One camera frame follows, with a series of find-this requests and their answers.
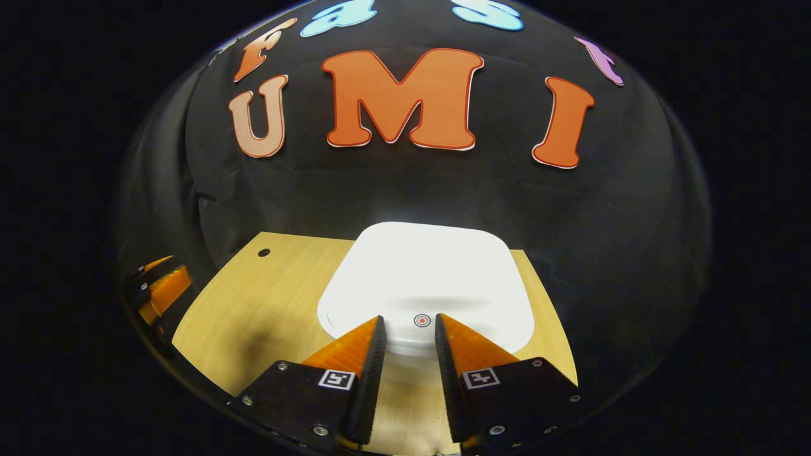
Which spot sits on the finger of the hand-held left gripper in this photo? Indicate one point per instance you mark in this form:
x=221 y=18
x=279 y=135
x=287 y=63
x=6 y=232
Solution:
x=152 y=273
x=171 y=291

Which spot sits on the black backdrop cloth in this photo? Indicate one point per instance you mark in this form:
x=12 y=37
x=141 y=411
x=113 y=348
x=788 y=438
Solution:
x=380 y=190

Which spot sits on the white desktop garbage bin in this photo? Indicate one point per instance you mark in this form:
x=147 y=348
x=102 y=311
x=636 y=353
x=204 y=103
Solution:
x=431 y=272

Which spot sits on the wooden desktop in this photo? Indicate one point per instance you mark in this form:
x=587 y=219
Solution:
x=266 y=316

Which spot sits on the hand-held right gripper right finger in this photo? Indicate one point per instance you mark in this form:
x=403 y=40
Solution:
x=447 y=380

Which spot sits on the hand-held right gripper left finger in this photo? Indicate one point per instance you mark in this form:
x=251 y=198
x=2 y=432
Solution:
x=367 y=380

